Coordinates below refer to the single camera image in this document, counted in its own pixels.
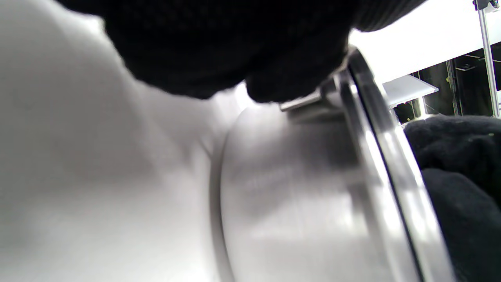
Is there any person's right hand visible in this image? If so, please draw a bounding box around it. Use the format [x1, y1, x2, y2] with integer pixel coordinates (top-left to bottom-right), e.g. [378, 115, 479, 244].
[403, 115, 501, 282]

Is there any person's left hand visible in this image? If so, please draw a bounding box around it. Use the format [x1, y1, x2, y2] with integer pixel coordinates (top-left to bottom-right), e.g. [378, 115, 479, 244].
[55, 0, 428, 104]

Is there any steel pot with black handles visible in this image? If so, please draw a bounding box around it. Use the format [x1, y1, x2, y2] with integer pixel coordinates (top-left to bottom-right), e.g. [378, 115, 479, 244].
[209, 74, 421, 282]

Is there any white board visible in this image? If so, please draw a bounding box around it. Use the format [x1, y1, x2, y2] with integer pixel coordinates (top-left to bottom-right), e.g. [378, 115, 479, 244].
[383, 74, 439, 109]

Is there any aluminium frame post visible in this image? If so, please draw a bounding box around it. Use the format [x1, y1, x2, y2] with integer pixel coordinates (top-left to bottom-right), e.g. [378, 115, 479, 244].
[472, 0, 501, 118]

